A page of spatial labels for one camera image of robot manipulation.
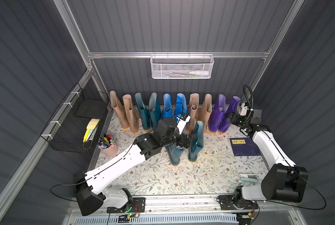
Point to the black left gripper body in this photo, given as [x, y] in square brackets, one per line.
[183, 140]

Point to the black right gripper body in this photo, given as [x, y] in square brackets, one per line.
[238, 121]

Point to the teal front boot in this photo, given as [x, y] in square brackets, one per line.
[198, 142]
[174, 152]

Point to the purple front boot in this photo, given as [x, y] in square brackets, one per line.
[226, 121]
[217, 114]

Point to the beige rain boot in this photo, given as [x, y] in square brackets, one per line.
[119, 110]
[205, 111]
[192, 111]
[131, 113]

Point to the blue rain boot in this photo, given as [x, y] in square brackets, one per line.
[181, 105]
[167, 110]

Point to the dark teal boot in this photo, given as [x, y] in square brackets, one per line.
[143, 112]
[154, 110]

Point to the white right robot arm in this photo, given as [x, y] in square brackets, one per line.
[285, 181]

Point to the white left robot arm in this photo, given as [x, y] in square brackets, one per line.
[92, 190]

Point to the dark blue book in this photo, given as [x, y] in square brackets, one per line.
[244, 147]

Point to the floral floor mat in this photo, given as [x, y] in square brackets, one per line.
[216, 171]

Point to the pink cup of markers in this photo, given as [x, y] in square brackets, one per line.
[107, 145]

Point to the yellow notepad in basket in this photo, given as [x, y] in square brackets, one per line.
[90, 129]

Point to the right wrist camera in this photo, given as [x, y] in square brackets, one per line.
[243, 109]

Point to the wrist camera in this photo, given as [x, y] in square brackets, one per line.
[183, 119]
[243, 109]

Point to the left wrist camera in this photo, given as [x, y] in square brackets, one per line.
[183, 119]

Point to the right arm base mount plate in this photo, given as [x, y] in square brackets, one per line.
[232, 202]

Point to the white wire mesh basket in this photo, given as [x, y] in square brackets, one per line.
[178, 66]

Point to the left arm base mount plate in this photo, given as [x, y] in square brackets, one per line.
[135, 205]

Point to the black wire wall basket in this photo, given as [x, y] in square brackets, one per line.
[67, 127]

